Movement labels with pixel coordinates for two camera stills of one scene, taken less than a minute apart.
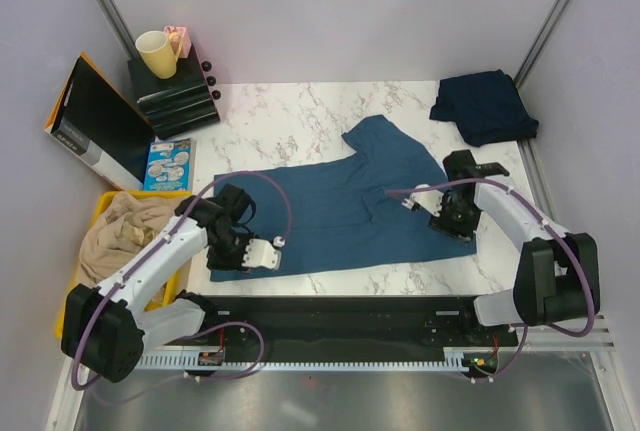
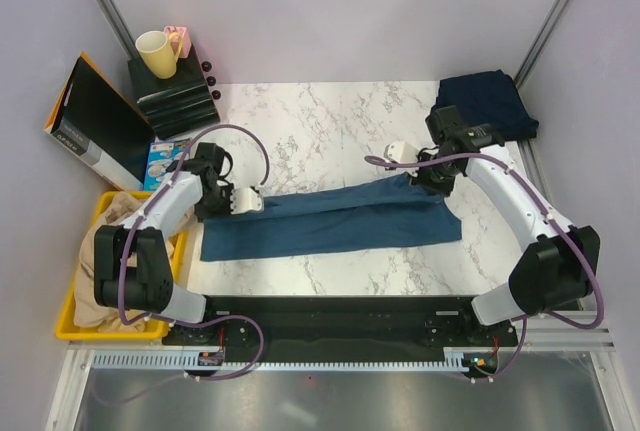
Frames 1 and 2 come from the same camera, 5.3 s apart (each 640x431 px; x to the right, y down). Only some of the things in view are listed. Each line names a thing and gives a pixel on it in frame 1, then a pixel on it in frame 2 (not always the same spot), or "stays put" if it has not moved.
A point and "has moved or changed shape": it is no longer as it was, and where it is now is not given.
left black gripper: x=214 y=263 → x=200 y=212
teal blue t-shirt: x=348 y=213 has moved or changed shape
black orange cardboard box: x=96 y=121 stays put
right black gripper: x=443 y=224 → x=420 y=180
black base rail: x=351 y=325 stays put
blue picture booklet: x=169 y=165 stays put
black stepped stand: x=175 y=104 stays put
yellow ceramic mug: x=160 y=52 stays put
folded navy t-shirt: x=485 y=106 stays put
